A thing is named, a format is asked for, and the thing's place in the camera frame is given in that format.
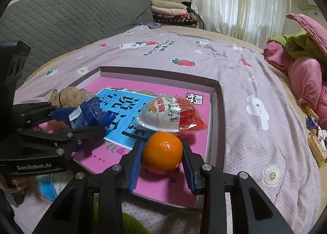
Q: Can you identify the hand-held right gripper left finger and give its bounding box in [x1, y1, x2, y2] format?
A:
[33, 141, 147, 234]

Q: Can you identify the biscuit stick packet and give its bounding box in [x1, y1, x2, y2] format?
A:
[307, 127, 327, 165]

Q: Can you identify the green blanket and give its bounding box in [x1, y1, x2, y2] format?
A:
[267, 28, 327, 63]

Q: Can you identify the red and white plastic egg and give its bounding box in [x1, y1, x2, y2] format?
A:
[135, 96, 207, 133]

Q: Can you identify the green fuzzy hair scrunchie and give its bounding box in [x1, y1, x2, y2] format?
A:
[93, 202, 149, 234]

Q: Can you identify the blue candy wrapper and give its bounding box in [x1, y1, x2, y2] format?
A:
[306, 115, 318, 130]

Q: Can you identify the white curtain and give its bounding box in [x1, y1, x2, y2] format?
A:
[190, 0, 293, 48]

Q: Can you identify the colourful foil chocolate egg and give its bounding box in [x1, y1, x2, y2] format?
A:
[36, 173, 69, 202]

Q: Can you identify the blue biscuit packet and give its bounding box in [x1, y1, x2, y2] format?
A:
[51, 96, 116, 153]

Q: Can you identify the pink duvet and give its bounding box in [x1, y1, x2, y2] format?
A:
[263, 13, 327, 122]

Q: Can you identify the dark shallow cardboard box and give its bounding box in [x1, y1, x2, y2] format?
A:
[24, 66, 226, 210]

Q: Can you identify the beige folded blanket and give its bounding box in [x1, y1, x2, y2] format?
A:
[151, 0, 188, 10]

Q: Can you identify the beige mesh drawstring pouch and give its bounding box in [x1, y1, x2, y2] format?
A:
[48, 86, 96, 132]

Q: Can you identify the dark floral cloth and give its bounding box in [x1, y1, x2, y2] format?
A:
[131, 21, 161, 29]

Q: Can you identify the orange mandarin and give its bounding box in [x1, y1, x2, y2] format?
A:
[142, 132, 184, 173]

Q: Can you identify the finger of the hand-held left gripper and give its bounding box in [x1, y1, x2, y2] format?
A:
[15, 125, 106, 159]
[13, 101, 67, 124]

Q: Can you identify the grey quilted headboard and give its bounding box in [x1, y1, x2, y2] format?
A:
[0, 0, 154, 89]

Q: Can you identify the strawberry printed blanket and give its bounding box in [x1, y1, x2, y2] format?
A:
[13, 26, 322, 234]

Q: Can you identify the pink and blue book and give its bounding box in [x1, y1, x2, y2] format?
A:
[38, 77, 212, 207]

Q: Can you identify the pink folded blanket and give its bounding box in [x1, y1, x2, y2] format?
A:
[151, 7, 189, 16]

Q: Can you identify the checkered folded blanket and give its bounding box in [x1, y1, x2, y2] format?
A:
[152, 13, 200, 29]

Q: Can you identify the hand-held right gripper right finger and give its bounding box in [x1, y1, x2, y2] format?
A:
[181, 139, 294, 234]

